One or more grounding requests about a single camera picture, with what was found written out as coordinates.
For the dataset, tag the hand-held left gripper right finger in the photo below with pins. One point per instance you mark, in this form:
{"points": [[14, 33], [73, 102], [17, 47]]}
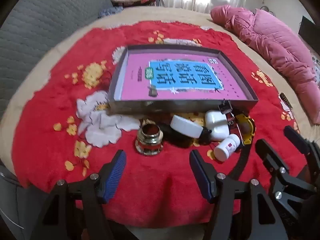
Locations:
{"points": [[200, 177]]}

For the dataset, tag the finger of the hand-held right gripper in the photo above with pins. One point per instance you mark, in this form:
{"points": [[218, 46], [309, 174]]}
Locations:
{"points": [[297, 140], [268, 155]]}

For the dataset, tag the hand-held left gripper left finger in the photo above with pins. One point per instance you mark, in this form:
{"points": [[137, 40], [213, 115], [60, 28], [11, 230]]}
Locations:
{"points": [[115, 175]]}

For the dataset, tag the yellow and black watch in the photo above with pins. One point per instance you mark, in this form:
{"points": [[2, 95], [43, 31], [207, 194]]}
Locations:
{"points": [[246, 126]]}

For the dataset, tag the white pill bottle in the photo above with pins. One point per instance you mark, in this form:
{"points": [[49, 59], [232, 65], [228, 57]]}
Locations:
{"points": [[226, 147]]}

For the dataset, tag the silver metal fitting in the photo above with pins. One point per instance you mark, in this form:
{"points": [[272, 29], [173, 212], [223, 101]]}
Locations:
{"points": [[149, 142]]}

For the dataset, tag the red and black lighter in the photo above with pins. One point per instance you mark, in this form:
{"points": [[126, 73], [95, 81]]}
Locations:
{"points": [[231, 125]]}

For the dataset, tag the white jar lid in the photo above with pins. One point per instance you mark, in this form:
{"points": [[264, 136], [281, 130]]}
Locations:
{"points": [[186, 127]]}

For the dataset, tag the white earbuds case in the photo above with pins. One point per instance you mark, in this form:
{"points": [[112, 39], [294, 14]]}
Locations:
{"points": [[216, 122]]}

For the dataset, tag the black binder clip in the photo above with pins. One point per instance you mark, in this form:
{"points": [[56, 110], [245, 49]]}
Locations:
{"points": [[225, 108]]}

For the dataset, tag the grey cardboard box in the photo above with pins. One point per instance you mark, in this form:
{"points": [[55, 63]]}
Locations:
{"points": [[150, 106]]}

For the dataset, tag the pink quilted jacket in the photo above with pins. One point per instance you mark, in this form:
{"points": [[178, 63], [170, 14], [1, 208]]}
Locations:
{"points": [[275, 47]]}

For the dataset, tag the pink and blue book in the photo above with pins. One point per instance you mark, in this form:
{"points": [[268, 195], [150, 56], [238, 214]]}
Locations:
{"points": [[132, 80]]}

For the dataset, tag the red floral blanket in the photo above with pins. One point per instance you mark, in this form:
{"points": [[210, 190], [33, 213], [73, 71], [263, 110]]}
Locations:
{"points": [[62, 92]]}

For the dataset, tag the black television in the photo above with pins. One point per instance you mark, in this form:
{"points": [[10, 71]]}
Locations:
{"points": [[308, 32]]}

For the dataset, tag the blue knitted cloth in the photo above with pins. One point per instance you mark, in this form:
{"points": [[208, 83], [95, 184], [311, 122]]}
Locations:
{"points": [[110, 12]]}

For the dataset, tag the beige bed sheet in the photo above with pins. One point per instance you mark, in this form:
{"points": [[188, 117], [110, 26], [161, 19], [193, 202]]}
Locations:
{"points": [[175, 15]]}

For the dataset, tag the grey quilted headboard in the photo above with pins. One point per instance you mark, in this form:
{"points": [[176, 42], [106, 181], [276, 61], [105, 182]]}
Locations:
{"points": [[37, 30]]}

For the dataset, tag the dark red patterned garment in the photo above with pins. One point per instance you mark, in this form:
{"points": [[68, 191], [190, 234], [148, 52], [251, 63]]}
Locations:
{"points": [[148, 2]]}

